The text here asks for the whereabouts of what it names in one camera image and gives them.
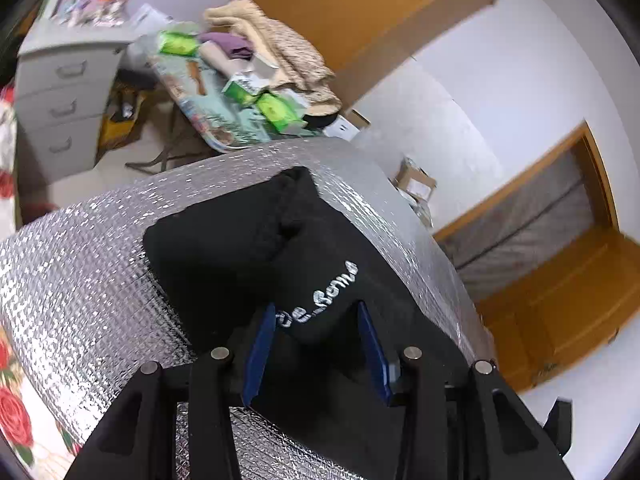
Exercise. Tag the heap of colourful packets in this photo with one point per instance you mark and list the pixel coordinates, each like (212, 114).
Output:
(92, 2)

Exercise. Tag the green packet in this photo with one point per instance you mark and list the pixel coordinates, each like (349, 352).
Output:
(239, 92)
(177, 44)
(277, 112)

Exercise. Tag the labelled cardboard box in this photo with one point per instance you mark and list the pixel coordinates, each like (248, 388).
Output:
(415, 182)

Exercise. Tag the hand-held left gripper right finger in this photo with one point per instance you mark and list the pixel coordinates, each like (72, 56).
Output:
(375, 355)

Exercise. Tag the wooden wardrobe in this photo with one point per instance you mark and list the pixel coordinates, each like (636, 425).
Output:
(360, 15)

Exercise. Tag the beige floral blanket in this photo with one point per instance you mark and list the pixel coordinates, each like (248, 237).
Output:
(290, 55)

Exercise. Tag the small white box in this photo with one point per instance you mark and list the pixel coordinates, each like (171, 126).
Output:
(345, 127)

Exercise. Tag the clear plastic door curtain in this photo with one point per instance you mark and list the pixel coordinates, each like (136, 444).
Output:
(525, 225)

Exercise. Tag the black garment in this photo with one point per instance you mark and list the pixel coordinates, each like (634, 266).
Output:
(240, 250)

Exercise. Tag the red rose bedsheet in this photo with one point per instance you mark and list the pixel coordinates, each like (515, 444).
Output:
(20, 410)

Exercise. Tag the small dark cloth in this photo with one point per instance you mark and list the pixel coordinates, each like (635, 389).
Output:
(322, 121)

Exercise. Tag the yellow bag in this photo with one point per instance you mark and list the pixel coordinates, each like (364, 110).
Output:
(120, 120)

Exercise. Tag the wooden door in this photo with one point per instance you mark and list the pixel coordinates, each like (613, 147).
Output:
(560, 310)

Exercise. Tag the wooden door frame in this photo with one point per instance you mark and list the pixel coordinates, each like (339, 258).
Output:
(500, 195)

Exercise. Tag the folding table with printed cloth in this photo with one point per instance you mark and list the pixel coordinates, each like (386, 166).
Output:
(220, 120)

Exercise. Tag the purple cloth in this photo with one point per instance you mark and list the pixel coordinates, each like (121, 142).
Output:
(227, 45)

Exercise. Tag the silver quilted foil mat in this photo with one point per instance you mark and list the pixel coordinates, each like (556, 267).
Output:
(80, 270)

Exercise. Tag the grey drawer cabinet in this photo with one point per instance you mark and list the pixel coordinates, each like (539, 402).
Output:
(60, 95)

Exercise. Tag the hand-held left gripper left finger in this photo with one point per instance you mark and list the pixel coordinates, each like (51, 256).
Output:
(257, 360)

